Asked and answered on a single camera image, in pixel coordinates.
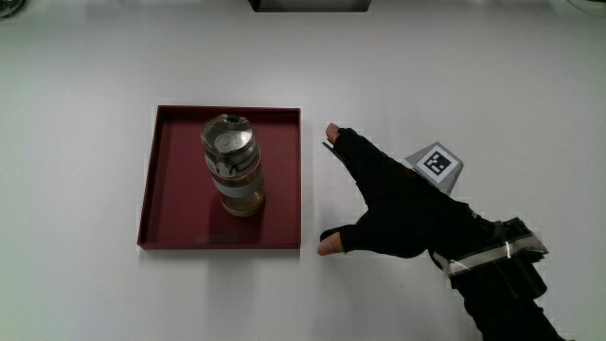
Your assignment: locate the person's right hand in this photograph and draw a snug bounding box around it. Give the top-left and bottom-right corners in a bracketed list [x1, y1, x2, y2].
[316, 122, 480, 260]

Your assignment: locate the clear bottle with grey band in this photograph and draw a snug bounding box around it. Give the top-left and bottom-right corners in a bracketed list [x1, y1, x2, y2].
[201, 113, 267, 219]

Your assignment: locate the dark red square tray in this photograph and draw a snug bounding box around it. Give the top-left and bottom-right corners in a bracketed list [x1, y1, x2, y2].
[136, 104, 303, 251]

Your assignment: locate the black monitor base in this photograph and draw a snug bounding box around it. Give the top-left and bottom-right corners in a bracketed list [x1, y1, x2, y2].
[247, 0, 373, 13]

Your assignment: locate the black cable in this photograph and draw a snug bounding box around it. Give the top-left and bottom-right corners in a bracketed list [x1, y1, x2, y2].
[0, 0, 27, 20]

